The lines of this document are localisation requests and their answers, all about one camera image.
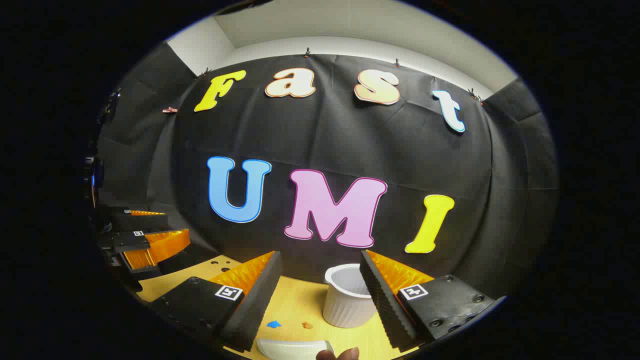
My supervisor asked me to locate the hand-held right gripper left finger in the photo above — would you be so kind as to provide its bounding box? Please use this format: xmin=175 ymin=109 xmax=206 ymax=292
xmin=150 ymin=251 xmax=282 ymax=352

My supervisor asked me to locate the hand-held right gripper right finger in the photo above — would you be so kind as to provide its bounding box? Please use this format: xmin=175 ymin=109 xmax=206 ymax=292
xmin=360 ymin=250 xmax=506 ymax=351

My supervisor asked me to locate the white ribbed garbage bin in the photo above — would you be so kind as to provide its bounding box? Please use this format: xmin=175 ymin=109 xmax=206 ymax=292
xmin=322 ymin=263 xmax=379 ymax=329

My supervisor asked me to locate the white plastic dustpan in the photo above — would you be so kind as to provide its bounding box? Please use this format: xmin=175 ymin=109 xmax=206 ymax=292
xmin=256 ymin=338 xmax=335 ymax=360

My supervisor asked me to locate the wooden desktop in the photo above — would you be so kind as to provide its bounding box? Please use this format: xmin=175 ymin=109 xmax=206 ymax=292
xmin=136 ymin=255 xmax=422 ymax=360

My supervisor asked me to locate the black backdrop cloth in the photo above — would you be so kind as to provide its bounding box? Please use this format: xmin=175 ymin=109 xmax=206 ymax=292
xmin=95 ymin=42 xmax=560 ymax=301

